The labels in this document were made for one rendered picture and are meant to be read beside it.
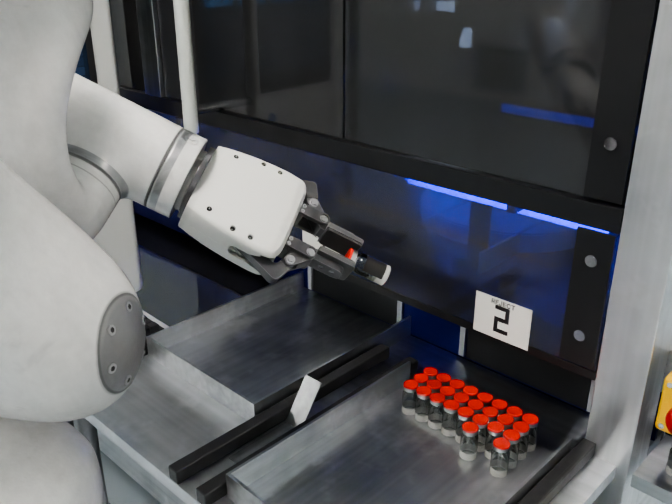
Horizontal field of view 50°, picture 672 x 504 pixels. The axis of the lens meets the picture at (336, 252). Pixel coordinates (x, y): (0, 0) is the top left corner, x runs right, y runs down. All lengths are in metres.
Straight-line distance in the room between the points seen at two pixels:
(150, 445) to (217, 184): 0.43
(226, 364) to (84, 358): 0.66
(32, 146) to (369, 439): 0.58
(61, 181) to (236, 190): 0.16
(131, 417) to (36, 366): 0.58
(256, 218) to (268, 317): 0.60
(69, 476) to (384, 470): 0.44
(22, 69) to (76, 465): 0.30
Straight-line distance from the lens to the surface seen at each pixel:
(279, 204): 0.69
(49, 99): 0.59
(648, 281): 0.87
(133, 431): 1.03
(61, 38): 0.59
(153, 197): 0.68
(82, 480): 0.62
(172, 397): 1.08
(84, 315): 0.49
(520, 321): 0.97
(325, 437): 0.98
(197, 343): 1.20
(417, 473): 0.93
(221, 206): 0.67
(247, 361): 1.14
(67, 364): 0.49
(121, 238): 1.51
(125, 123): 0.68
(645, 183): 0.84
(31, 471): 0.61
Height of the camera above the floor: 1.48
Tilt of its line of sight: 23 degrees down
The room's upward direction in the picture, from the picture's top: straight up
